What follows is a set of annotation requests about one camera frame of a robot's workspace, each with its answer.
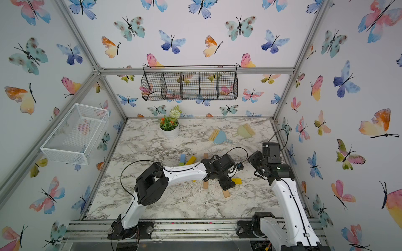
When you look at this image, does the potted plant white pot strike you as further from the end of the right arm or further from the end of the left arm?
the end of the right arm

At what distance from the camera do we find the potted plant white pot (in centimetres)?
97

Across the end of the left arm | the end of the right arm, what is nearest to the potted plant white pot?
the end of the left arm
